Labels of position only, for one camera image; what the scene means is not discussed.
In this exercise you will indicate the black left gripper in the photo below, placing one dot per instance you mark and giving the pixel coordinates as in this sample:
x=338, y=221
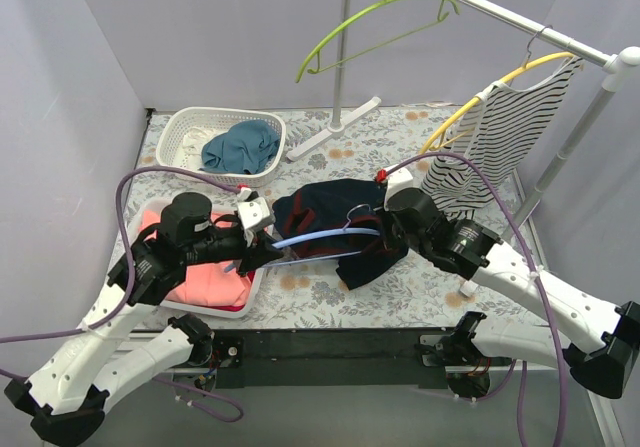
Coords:
x=251, y=250

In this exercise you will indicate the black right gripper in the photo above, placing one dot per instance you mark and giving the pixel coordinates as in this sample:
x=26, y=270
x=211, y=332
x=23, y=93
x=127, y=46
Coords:
x=392, y=232

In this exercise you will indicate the blue hanger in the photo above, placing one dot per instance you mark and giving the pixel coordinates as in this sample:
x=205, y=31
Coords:
x=346, y=229

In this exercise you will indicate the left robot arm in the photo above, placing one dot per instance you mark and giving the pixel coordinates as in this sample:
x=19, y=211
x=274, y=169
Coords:
x=68, y=398

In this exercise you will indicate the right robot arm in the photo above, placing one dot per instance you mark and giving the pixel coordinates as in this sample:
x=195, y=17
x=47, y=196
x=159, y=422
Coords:
x=600, y=340

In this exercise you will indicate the yellow hanger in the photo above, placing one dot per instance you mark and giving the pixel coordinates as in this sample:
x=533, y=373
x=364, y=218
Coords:
x=437, y=140

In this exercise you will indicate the striped tank top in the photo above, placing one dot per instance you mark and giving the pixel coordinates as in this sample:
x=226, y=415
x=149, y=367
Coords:
x=500, y=132

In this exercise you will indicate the green hanger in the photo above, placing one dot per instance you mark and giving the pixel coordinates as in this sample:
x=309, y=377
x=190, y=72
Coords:
x=313, y=64

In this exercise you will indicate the floral table mat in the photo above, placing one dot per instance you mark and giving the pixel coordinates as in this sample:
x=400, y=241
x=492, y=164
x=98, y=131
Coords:
x=310, y=295

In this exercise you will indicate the white plastic basket front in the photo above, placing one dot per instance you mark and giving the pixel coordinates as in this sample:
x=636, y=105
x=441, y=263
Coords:
x=149, y=213

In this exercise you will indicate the white plastic basket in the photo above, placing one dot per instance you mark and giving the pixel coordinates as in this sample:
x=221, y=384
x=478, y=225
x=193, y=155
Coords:
x=169, y=152
x=149, y=213

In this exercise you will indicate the pink cloth in basket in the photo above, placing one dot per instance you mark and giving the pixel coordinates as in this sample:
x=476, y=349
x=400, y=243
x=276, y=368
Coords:
x=207, y=286

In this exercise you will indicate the teal cloth in basket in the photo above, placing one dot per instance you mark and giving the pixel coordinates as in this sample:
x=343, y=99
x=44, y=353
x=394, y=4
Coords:
x=245, y=149

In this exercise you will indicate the white cloth in basket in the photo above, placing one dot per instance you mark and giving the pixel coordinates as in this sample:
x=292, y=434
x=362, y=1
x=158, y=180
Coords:
x=195, y=139

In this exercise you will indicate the white plastic basket rear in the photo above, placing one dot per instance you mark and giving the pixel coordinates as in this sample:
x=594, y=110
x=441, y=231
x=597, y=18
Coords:
x=169, y=152

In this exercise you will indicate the white clothes rack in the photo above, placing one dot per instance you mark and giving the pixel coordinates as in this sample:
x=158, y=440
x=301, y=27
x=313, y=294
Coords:
x=618, y=67

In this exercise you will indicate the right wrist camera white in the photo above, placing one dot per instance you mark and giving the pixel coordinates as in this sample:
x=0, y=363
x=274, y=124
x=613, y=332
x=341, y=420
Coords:
x=394, y=180

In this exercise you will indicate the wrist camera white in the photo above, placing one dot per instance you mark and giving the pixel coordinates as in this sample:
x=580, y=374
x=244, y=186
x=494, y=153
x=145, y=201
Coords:
x=254, y=213
x=394, y=180

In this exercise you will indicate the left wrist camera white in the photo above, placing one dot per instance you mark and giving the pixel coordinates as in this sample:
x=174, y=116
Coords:
x=254, y=213

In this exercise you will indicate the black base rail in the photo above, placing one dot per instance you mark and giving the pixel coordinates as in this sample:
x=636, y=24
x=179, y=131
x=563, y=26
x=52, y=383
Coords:
x=331, y=357

